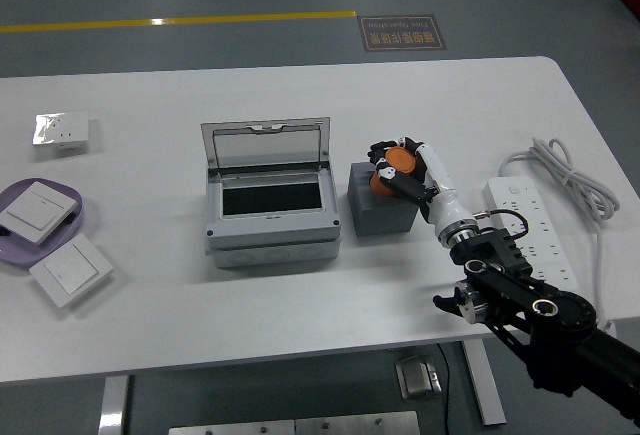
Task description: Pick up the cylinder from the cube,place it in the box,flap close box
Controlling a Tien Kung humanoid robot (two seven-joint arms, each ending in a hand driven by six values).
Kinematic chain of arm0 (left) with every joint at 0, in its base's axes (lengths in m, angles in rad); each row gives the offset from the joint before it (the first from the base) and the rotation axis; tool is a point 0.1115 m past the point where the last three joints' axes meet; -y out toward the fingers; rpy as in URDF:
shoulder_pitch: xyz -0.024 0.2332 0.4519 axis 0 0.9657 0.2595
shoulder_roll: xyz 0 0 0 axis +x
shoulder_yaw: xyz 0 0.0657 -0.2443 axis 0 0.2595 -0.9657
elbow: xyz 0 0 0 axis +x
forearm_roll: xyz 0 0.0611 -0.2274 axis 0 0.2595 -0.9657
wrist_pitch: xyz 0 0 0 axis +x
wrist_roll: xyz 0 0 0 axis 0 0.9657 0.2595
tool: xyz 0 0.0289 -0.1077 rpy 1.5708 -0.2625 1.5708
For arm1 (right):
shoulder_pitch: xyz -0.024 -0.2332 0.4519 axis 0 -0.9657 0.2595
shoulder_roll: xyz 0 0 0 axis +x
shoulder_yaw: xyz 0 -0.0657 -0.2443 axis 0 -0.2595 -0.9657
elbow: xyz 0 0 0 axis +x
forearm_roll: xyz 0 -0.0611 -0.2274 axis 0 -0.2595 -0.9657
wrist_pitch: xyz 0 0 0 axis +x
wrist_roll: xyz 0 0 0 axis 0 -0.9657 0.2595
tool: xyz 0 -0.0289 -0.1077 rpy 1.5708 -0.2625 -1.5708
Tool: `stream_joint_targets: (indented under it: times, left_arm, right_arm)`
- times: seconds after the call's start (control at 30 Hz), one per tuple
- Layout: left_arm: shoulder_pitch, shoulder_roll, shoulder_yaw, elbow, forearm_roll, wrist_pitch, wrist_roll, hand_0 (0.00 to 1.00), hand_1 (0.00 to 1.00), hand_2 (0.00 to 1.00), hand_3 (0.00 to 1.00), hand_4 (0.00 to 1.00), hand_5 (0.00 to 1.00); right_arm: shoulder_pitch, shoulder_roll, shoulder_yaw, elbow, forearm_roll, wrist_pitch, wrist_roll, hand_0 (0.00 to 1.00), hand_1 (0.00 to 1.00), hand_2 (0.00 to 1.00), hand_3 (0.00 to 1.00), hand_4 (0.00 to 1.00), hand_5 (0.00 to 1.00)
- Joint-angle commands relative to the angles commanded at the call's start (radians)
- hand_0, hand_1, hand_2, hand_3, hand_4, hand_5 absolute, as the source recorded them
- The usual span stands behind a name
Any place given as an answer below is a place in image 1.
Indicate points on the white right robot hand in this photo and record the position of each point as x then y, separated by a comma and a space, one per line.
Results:
450, 207

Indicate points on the grey box with clear flap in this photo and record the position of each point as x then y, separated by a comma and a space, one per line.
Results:
272, 237

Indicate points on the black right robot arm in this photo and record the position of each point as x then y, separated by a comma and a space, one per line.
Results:
560, 310

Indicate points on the grey cube block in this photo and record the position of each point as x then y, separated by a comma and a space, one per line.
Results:
380, 217

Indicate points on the metal floor socket box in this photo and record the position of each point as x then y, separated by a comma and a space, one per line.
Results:
417, 379

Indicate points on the white power strip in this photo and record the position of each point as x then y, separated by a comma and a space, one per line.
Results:
520, 200

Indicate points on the brown floor sign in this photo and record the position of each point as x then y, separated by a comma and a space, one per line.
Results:
402, 33

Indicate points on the white table leg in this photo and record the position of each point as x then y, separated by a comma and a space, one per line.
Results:
482, 385
114, 405

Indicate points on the purple tray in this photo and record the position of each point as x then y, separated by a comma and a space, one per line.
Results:
15, 254

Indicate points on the metal base plate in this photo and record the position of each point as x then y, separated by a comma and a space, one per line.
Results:
357, 423
232, 428

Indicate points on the white wall switch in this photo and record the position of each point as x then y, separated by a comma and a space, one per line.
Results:
35, 210
70, 270

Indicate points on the white wall socket in wrap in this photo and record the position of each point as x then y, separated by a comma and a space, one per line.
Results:
60, 130

